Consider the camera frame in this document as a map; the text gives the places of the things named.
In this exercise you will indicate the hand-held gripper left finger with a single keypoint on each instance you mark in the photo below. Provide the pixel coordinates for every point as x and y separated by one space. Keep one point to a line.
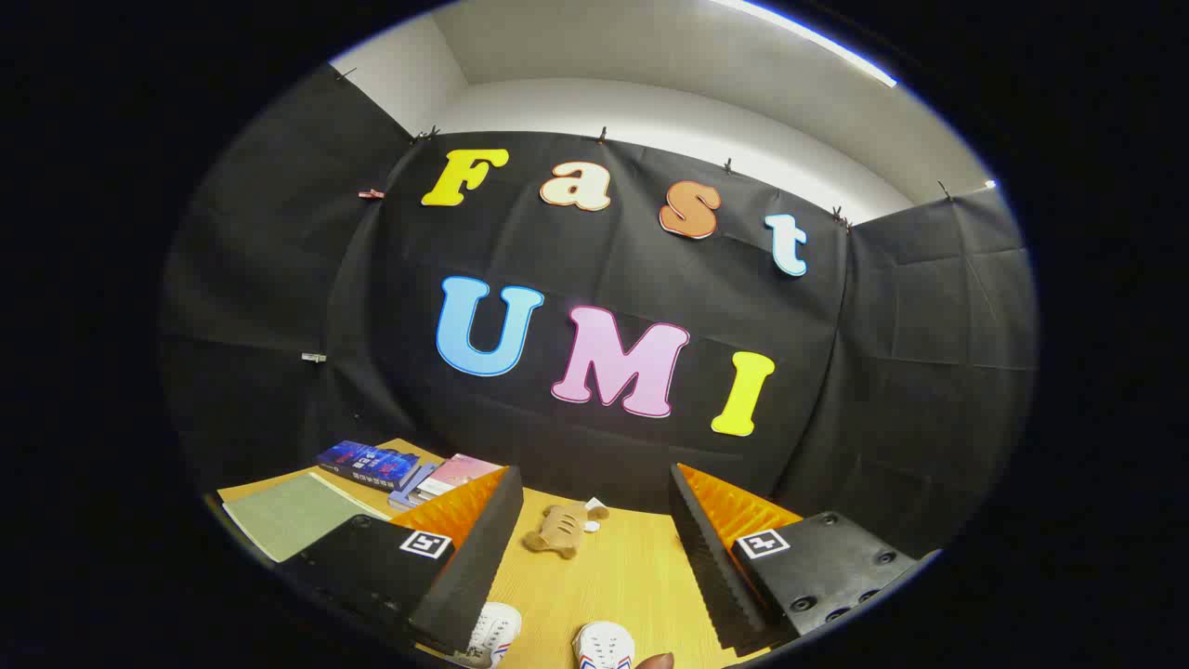
483 557

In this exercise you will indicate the cream fabric storage box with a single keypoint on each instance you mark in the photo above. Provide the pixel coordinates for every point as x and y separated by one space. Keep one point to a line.
288 516

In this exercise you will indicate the lavender book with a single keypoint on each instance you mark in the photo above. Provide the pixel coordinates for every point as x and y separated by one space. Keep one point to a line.
409 492

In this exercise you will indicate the white canvas shoe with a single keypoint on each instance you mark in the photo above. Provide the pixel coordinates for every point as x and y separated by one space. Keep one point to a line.
492 632
604 646

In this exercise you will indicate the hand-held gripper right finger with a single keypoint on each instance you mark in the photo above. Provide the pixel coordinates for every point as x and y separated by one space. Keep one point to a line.
706 557

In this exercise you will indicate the black backdrop cloth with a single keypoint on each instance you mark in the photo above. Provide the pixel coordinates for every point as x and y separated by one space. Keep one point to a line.
604 260

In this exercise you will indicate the brown plush toy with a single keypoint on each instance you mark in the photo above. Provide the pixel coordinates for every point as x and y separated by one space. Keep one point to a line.
562 530

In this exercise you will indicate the pink cover book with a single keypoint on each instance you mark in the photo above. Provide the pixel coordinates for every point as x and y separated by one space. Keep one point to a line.
460 469

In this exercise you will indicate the dark blue book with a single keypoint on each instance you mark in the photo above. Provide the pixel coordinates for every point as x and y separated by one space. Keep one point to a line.
372 463

